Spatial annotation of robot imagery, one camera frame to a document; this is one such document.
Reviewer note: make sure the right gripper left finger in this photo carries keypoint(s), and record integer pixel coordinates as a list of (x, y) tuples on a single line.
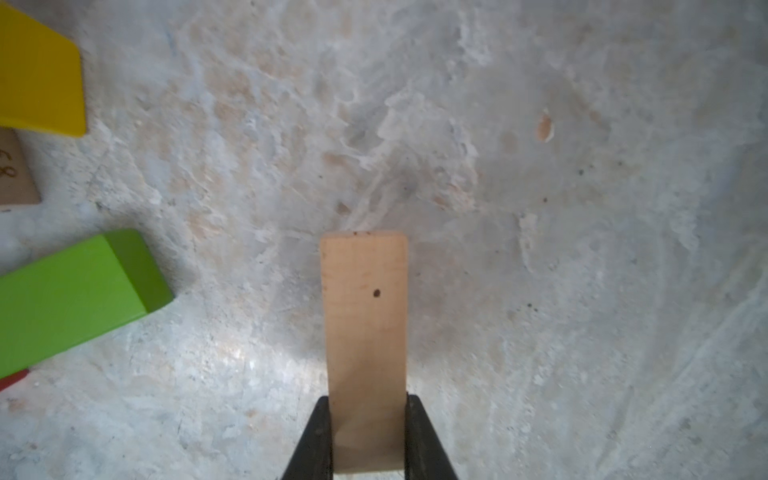
[(312, 458)]

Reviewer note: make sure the natural wood block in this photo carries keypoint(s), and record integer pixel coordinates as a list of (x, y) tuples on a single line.
[(365, 305), (18, 188)]

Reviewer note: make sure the yellow wood block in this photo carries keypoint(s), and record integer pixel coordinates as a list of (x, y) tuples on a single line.
[(41, 77)]

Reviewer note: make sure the green wood block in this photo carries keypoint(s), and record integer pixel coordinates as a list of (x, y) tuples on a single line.
[(76, 295)]

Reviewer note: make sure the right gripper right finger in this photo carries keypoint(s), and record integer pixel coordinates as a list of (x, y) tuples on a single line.
[(425, 456)]

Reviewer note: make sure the red wood cube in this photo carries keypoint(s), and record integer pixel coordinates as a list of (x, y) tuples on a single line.
[(13, 379)]

